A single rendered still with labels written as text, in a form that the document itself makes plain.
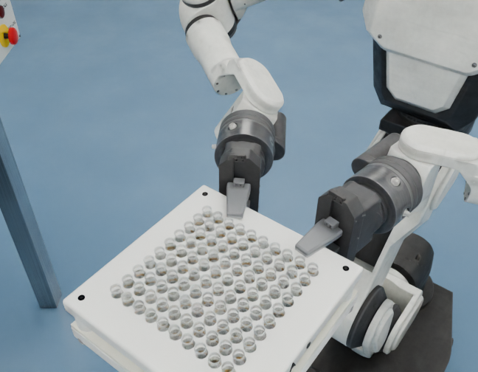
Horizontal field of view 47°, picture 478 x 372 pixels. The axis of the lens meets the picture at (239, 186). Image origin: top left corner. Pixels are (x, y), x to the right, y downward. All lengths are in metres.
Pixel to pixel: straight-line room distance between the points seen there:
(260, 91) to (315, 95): 2.04
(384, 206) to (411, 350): 0.97
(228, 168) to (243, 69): 0.22
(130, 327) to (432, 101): 0.66
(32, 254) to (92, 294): 1.15
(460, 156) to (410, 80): 0.27
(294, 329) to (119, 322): 0.19
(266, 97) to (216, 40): 0.17
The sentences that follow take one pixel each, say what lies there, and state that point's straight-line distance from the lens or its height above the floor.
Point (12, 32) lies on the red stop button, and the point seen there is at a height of 0.95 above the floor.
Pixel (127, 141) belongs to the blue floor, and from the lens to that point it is 2.59.
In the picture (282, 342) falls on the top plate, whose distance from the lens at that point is 0.58.
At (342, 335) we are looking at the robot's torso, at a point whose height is 0.57.
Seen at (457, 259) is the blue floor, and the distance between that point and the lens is 2.16.
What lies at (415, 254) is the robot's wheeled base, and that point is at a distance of 1.64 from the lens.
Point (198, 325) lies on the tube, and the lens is 0.59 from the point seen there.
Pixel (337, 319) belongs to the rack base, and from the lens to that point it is 0.66.
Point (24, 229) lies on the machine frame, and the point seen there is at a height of 0.38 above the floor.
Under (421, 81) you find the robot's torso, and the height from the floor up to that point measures 1.03.
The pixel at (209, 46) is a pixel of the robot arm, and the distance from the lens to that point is 0.97.
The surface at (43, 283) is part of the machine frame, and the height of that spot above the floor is 0.13.
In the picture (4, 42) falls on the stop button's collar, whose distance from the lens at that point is 1.42.
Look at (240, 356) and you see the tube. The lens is 0.58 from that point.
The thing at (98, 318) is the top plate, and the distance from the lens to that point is 0.62.
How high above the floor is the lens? 1.52
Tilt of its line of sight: 41 degrees down
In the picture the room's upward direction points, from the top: straight up
